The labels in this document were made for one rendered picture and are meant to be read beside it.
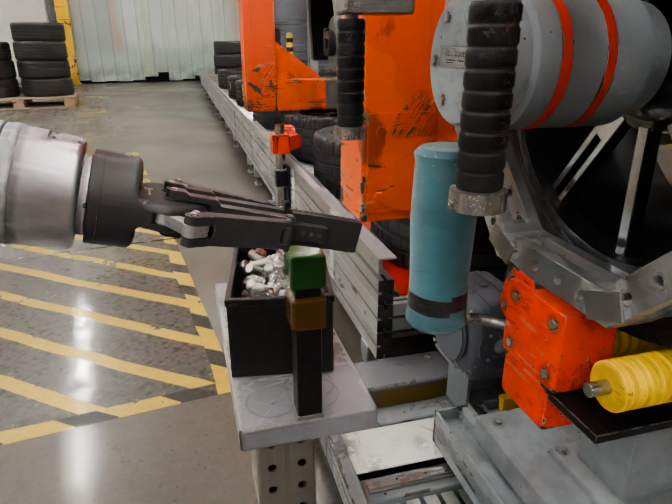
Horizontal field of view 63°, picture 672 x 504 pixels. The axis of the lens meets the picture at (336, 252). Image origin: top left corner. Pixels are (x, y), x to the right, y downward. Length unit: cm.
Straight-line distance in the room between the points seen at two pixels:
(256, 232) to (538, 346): 43
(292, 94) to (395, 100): 194
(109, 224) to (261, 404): 35
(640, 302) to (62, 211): 52
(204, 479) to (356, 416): 65
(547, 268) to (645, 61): 25
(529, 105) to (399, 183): 58
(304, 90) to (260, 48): 31
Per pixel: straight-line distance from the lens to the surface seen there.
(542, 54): 57
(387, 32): 109
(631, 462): 94
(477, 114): 41
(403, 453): 121
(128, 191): 44
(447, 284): 76
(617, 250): 79
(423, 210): 73
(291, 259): 57
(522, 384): 80
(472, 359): 112
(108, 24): 1340
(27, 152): 44
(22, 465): 146
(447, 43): 62
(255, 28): 297
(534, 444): 105
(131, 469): 136
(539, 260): 74
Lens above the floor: 87
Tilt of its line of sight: 21 degrees down
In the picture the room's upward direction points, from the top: straight up
